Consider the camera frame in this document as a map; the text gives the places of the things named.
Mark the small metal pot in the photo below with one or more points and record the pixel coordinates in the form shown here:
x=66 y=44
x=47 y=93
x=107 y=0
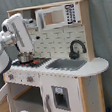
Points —
x=25 y=57

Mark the white microwave door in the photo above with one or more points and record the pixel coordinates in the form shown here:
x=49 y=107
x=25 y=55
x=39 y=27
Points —
x=58 y=16

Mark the white oven door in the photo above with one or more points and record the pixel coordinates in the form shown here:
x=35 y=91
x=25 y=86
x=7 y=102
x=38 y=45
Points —
x=4 y=100

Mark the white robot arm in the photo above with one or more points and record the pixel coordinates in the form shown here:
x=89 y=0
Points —
x=13 y=32

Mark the wooden toy kitchen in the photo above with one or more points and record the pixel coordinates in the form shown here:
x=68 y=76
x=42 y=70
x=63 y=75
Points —
x=84 y=85

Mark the grey toy sink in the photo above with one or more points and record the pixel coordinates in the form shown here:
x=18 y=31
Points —
x=66 y=64

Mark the black toy faucet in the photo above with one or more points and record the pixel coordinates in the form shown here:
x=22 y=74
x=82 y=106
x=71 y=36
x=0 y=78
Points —
x=74 y=53

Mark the black toy stovetop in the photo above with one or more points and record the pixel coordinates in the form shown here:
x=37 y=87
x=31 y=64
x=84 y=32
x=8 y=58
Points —
x=36 y=62

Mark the red right oven knob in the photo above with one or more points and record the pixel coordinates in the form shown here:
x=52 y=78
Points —
x=30 y=79

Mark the red oven knob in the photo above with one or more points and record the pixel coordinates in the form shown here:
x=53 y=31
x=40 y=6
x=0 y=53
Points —
x=30 y=79
x=10 y=76

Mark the red left oven knob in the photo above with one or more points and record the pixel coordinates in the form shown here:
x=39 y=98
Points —
x=10 y=76

